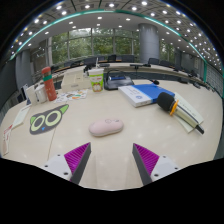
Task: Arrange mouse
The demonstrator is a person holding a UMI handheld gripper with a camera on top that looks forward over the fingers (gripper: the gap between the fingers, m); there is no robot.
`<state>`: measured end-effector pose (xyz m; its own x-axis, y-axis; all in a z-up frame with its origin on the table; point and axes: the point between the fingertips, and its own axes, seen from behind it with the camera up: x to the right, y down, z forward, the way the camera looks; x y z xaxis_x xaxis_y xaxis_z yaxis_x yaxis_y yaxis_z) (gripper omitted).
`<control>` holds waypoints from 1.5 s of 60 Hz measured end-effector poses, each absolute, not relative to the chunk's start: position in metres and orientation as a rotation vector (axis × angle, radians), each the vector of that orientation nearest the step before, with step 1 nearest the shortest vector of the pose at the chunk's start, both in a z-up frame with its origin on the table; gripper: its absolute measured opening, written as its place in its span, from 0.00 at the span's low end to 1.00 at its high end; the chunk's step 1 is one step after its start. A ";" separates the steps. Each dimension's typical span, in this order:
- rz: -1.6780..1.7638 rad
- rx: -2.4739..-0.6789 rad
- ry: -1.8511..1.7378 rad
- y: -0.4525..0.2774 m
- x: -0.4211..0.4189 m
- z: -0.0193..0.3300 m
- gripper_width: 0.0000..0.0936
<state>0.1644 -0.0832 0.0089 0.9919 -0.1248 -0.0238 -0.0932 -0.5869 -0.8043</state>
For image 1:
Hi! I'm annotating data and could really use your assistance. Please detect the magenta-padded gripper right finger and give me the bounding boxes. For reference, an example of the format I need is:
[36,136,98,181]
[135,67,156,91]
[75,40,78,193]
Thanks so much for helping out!
[131,143,183,186]

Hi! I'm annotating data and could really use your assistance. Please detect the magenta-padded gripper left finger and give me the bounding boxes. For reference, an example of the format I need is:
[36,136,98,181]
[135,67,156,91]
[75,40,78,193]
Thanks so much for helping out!
[41,142,92,186]

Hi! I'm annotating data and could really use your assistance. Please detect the pink computer mouse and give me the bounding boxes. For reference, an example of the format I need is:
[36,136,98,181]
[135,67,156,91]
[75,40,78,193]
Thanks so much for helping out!
[88,117,125,138]

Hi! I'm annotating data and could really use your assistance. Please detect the cat face mouse pad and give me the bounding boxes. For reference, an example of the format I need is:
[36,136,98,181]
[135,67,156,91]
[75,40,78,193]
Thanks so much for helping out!
[29,103,70,136]

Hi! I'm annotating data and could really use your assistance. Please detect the white booklet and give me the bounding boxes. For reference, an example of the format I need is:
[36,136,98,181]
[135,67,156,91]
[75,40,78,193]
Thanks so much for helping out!
[173,92,205,134]

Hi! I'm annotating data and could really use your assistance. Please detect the black handheld microphone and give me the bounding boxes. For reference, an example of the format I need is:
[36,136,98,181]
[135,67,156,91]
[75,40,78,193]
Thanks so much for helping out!
[156,91,205,135]

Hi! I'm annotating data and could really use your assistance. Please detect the blue and white book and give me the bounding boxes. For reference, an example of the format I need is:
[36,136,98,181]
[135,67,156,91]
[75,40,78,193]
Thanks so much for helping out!
[117,83,176,108]

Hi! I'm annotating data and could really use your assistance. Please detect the white paper cup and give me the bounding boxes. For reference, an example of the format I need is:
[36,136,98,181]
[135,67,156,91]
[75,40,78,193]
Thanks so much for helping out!
[25,85,38,106]

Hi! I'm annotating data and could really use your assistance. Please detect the red thermos bottle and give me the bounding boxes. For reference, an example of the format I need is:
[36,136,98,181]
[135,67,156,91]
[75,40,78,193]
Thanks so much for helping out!
[41,66,58,102]

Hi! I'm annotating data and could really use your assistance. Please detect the cream cardboard box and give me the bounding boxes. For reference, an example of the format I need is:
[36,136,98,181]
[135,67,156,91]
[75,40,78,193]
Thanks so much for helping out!
[60,71,92,93]

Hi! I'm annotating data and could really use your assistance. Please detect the paper cup with straw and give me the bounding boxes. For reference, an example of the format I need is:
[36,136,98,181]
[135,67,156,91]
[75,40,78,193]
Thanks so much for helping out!
[87,58,105,93]

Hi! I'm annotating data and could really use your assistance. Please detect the black conference desk unit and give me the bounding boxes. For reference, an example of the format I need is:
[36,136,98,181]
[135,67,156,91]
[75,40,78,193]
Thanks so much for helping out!
[103,69,135,91]

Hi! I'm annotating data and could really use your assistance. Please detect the long curved conference desk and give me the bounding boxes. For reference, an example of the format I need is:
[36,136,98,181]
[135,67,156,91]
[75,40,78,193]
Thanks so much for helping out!
[49,62,208,84]

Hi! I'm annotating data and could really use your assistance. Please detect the dark office chairs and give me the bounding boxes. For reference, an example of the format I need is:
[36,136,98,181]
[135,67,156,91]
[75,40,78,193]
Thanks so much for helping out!
[63,54,201,88]

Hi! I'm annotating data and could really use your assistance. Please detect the ceiling lights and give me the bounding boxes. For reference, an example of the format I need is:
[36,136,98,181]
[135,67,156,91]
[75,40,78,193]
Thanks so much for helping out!
[9,0,223,68]

